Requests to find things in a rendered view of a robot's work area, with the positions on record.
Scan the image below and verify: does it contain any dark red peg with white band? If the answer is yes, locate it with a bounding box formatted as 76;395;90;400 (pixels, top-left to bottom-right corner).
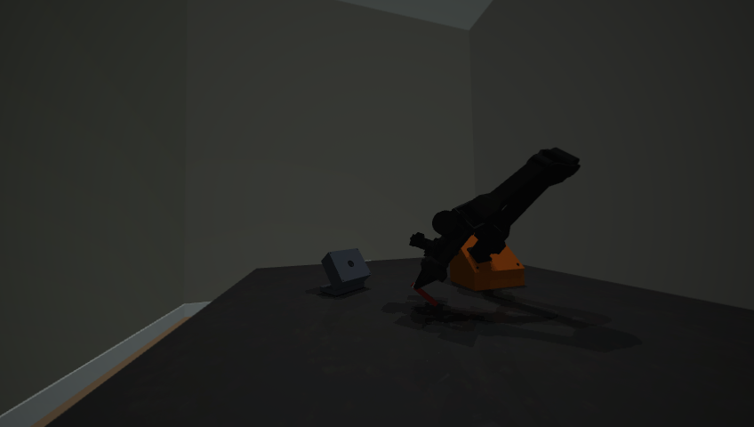
411;283;438;307

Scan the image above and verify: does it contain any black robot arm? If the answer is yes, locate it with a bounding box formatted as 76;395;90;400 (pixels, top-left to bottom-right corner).
409;148;581;263

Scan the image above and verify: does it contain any dark grey sloped panel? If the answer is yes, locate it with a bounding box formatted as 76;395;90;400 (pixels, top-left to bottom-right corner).
320;248;372;295

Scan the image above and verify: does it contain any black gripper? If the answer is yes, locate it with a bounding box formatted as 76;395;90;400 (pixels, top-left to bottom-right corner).
413;236;460;290

